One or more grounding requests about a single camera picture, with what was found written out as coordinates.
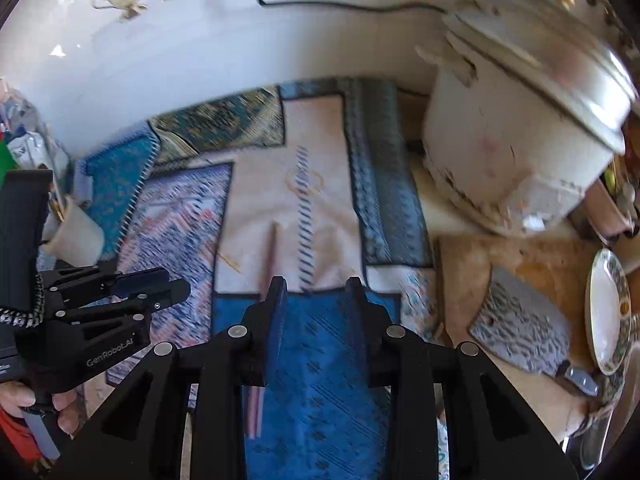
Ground braided black white cable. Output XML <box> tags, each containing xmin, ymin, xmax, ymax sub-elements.
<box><xmin>0</xmin><ymin>270</ymin><xmax>47</xmax><ymax>332</ymax></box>

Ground pink chopstick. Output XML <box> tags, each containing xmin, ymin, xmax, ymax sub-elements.
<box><xmin>244</xmin><ymin>223</ymin><xmax>277</xmax><ymax>438</ymax></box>

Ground white rice cooker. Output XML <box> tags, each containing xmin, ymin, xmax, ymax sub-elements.
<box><xmin>415</xmin><ymin>0</ymin><xmax>640</xmax><ymax>238</ymax></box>

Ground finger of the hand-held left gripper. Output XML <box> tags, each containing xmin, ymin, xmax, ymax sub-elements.
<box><xmin>54</xmin><ymin>279</ymin><xmax>193</xmax><ymax>327</ymax></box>
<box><xmin>44</xmin><ymin>265</ymin><xmax>172</xmax><ymax>307</ymax></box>

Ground patterned blue patchwork cloth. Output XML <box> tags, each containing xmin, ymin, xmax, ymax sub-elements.
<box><xmin>72</xmin><ymin>76</ymin><xmax>451</xmax><ymax>480</ymax></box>

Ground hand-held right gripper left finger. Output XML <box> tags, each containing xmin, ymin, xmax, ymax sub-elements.
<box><xmin>60</xmin><ymin>275</ymin><xmax>289</xmax><ymax>480</ymax></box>

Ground crumpled plastic bags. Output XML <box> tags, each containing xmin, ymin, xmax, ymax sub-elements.
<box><xmin>0</xmin><ymin>77</ymin><xmax>71</xmax><ymax>196</ymax></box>

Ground wooden cutting board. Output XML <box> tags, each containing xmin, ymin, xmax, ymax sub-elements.
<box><xmin>435</xmin><ymin>232</ymin><xmax>608</xmax><ymax>441</ymax></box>

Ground patterned rim plate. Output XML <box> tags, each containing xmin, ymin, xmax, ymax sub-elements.
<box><xmin>585</xmin><ymin>247</ymin><xmax>633</xmax><ymax>376</ymax></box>

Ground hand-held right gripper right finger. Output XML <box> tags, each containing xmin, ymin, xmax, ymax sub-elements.
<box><xmin>345</xmin><ymin>276</ymin><xmax>581</xmax><ymax>480</ymax></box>

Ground brown bowl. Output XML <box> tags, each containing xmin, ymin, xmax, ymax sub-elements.
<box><xmin>582</xmin><ymin>180</ymin><xmax>640</xmax><ymax>241</ymax></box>

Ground person's left hand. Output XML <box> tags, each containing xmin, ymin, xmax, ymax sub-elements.
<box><xmin>0</xmin><ymin>382</ymin><xmax>80</xmax><ymax>436</ymax></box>

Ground grey cleaver knife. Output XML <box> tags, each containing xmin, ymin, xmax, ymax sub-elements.
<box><xmin>467</xmin><ymin>266</ymin><xmax>601</xmax><ymax>398</ymax></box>

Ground white cup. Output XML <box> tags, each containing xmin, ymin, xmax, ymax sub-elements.
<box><xmin>42</xmin><ymin>195</ymin><xmax>106</xmax><ymax>268</ymax></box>

